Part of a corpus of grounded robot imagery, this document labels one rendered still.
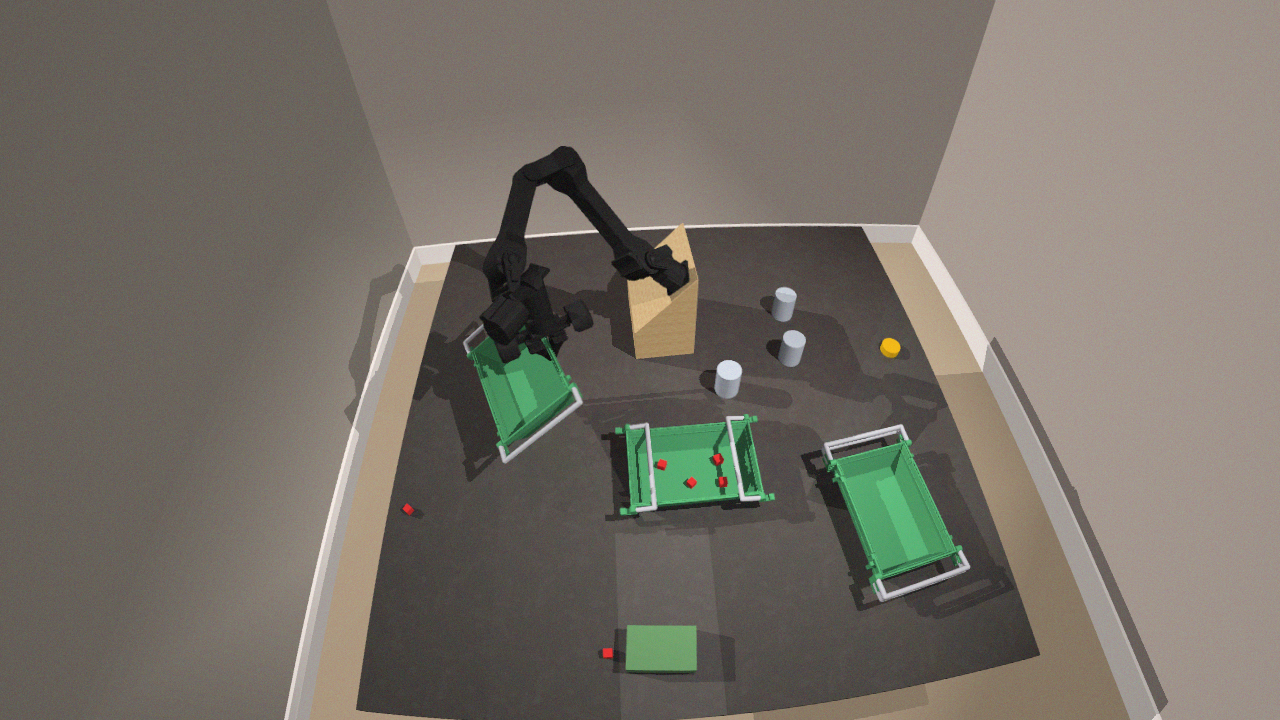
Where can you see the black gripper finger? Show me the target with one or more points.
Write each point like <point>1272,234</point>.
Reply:
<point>541,350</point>
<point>557,342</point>

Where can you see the grey cylinder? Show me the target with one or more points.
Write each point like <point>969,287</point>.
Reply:
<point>728,378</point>
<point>783,305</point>
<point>791,348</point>

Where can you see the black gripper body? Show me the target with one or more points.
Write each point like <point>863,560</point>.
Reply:
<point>544,324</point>

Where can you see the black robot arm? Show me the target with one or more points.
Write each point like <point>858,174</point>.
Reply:
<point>525,294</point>

